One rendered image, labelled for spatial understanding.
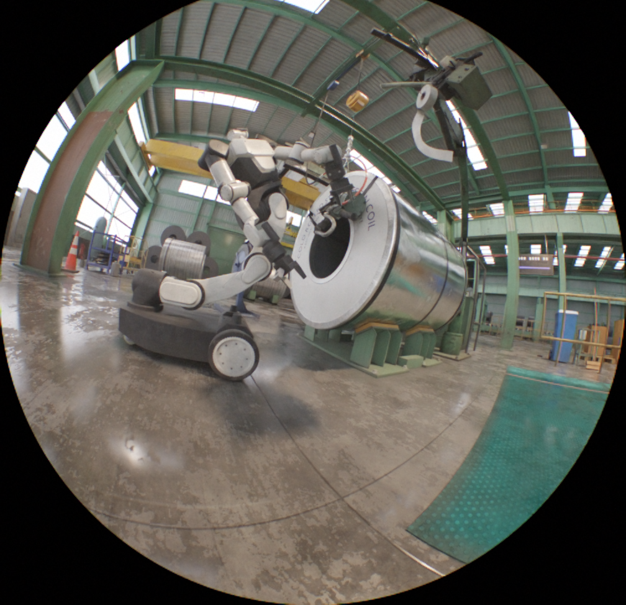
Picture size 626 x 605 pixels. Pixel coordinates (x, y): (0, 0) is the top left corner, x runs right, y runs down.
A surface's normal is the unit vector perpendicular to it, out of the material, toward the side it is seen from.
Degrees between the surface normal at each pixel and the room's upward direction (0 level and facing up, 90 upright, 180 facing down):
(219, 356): 90
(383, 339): 90
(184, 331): 90
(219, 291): 90
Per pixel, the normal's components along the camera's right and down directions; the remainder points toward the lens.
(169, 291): 0.41, 0.04
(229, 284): 0.08, 0.32
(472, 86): 0.13, 0.83
